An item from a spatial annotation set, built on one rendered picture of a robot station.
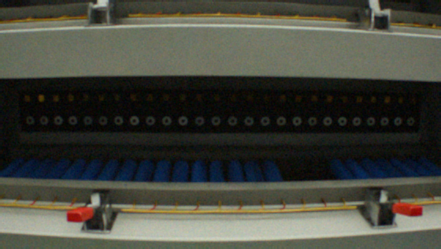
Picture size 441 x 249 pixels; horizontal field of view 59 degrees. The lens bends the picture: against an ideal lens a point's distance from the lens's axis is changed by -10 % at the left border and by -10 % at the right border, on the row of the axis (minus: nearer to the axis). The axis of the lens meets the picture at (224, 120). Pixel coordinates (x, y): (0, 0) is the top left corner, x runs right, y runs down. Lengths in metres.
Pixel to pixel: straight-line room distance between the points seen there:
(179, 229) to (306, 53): 0.20
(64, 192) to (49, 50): 0.14
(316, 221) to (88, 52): 0.26
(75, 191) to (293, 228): 0.21
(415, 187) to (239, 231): 0.20
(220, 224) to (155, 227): 0.06
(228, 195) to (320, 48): 0.16
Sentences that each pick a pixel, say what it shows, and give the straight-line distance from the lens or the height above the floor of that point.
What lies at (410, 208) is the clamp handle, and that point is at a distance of 0.35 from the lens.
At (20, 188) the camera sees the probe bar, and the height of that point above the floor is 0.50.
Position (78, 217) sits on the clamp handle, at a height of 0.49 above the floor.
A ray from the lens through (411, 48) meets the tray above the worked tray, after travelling 0.43.
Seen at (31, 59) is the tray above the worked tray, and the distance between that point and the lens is 0.41.
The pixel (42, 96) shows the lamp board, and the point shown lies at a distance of 0.56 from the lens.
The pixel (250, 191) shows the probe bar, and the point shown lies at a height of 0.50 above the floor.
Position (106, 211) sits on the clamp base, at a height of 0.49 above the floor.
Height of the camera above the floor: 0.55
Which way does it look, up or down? 4 degrees up
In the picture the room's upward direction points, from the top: straight up
